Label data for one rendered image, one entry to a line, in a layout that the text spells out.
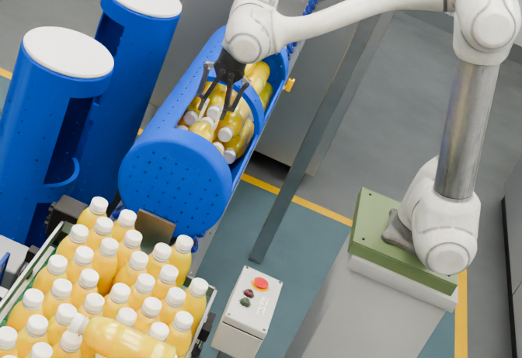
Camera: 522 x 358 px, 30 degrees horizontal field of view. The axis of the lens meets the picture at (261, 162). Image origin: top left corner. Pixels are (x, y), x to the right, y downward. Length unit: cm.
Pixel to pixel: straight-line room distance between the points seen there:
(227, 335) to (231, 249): 207
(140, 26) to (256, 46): 123
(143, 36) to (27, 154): 67
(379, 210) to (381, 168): 248
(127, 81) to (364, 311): 129
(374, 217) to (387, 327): 32
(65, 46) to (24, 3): 255
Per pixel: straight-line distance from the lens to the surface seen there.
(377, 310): 280
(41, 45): 300
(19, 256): 247
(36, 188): 313
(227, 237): 429
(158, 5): 351
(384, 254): 269
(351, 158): 531
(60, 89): 292
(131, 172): 246
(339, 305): 280
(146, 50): 349
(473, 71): 232
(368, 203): 288
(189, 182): 242
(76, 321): 191
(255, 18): 229
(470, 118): 237
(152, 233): 244
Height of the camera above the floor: 245
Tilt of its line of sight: 30 degrees down
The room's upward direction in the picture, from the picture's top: 24 degrees clockwise
